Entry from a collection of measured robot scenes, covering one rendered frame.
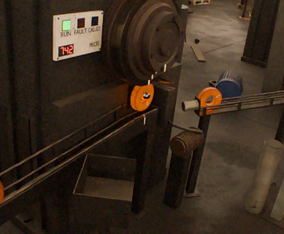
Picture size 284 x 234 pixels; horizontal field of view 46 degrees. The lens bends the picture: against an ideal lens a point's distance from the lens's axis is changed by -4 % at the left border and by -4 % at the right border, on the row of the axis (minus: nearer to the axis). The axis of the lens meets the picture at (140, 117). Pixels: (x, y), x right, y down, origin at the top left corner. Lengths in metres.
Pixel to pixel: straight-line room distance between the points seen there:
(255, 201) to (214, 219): 0.30
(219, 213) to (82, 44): 1.44
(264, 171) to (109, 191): 1.14
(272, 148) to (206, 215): 0.60
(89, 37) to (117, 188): 0.65
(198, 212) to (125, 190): 0.98
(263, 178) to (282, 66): 2.20
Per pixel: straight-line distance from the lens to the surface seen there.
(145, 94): 1.74
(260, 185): 2.32
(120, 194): 1.43
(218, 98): 2.16
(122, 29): 1.48
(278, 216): 2.46
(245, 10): 10.59
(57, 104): 1.50
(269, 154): 2.21
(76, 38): 1.49
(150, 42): 1.51
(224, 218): 2.35
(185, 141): 2.02
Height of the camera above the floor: 1.50
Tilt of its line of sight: 26 degrees down
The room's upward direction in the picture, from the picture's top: 6 degrees clockwise
